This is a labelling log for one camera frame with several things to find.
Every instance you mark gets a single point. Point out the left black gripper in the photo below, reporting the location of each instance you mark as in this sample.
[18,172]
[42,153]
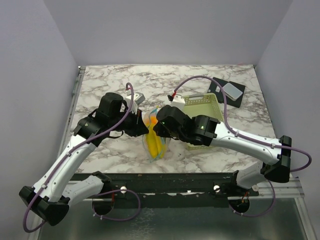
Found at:
[139,128]

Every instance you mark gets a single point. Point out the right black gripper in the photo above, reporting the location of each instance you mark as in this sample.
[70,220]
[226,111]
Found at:
[158,129]

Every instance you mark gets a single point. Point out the yellow toy banana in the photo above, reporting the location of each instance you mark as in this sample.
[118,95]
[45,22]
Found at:
[154,144]

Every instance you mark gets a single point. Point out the clear zip top bag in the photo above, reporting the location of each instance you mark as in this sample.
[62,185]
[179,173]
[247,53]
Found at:
[165,141]

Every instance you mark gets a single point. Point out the green perforated plastic basket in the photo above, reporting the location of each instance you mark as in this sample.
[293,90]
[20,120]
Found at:
[202,104]

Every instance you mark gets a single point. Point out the orange yellow toy mango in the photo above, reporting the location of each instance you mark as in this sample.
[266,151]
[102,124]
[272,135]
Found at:
[150,120]

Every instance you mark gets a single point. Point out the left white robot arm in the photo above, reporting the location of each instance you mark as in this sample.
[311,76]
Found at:
[50,197]

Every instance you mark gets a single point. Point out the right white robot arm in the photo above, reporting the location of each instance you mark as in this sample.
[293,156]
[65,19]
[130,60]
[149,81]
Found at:
[273,154]

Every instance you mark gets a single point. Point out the black square mat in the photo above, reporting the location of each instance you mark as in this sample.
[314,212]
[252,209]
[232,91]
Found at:
[214,88]

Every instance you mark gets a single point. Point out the white grey small box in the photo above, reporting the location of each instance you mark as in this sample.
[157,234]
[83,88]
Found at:
[232,92]

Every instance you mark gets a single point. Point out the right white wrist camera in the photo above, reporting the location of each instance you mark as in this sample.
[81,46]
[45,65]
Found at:
[176,100]

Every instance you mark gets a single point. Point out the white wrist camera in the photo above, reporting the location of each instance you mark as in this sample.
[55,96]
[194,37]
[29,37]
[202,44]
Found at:
[138,98]
[176,100]

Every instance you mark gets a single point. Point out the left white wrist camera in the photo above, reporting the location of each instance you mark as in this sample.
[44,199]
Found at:
[138,98]

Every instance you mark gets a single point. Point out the black metal base rail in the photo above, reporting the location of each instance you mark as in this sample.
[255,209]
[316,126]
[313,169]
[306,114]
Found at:
[156,190]

